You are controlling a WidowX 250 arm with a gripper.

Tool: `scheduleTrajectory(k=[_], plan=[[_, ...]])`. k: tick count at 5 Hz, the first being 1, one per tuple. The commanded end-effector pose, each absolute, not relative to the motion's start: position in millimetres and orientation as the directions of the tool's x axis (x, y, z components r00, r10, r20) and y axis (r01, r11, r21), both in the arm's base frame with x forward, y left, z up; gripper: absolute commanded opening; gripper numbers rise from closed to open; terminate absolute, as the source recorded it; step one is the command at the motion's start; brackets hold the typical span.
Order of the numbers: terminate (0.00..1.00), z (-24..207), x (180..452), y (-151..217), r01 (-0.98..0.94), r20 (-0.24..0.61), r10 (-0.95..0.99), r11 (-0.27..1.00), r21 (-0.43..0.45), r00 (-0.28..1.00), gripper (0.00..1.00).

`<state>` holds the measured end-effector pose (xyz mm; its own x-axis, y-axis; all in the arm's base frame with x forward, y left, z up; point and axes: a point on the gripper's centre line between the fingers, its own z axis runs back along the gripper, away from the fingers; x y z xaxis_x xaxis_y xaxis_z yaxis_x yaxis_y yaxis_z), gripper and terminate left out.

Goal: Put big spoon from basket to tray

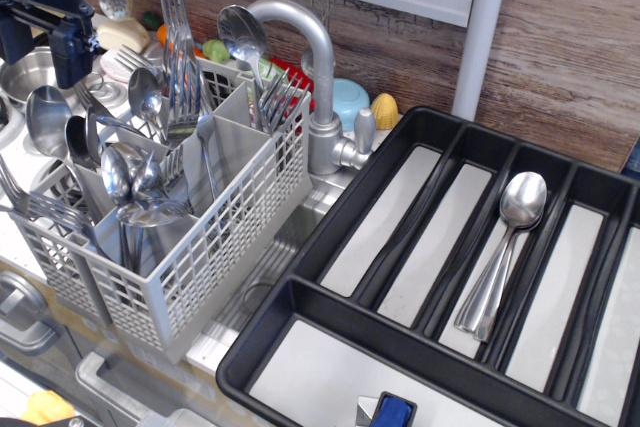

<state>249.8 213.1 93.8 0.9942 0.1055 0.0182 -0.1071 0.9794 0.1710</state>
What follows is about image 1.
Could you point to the tall steel spoon at back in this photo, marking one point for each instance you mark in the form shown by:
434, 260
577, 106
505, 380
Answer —
244, 38

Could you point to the grey plastic cutlery basket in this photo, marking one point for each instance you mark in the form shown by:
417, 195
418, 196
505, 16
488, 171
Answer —
191, 268

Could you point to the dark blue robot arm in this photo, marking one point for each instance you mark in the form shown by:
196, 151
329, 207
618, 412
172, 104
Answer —
68, 25

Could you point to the steel fork right compartment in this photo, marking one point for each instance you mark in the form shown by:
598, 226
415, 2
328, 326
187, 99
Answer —
276, 100

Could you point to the steel spoon middle back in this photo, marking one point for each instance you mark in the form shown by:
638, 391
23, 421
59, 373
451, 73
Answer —
147, 102

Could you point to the steel spoon in tray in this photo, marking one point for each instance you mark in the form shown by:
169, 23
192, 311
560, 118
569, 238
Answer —
521, 207

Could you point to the blue object at bottom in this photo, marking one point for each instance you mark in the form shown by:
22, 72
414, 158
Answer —
386, 410

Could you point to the yellow toy corn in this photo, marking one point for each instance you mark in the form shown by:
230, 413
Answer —
385, 111

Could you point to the white metal post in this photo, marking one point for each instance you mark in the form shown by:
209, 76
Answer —
480, 33

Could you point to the green toy vegetable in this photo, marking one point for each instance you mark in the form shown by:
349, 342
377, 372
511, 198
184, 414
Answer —
215, 50

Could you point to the tall steel fork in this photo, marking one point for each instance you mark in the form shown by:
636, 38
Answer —
182, 68

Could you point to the light blue toy bowl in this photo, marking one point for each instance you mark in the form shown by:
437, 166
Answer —
348, 99

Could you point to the steel spoon front compartment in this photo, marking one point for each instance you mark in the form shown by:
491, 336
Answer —
116, 181

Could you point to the cream toy bread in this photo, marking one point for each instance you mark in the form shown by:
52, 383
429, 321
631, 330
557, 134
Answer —
116, 34

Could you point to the silver toy faucet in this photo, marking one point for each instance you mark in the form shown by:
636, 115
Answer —
329, 149

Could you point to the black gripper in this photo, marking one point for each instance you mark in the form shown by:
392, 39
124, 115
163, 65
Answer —
68, 25

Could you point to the steel fork front left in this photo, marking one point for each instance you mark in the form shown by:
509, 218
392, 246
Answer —
35, 205

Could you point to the dark steel spoon left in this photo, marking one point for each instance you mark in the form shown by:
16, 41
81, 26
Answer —
77, 144

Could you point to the large steel spoon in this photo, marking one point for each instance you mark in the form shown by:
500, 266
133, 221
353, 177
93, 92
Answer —
47, 113

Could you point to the steel cooking pot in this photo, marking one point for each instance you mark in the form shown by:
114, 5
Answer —
34, 70

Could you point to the black cutlery tray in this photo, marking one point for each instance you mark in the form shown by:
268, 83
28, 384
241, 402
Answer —
371, 305

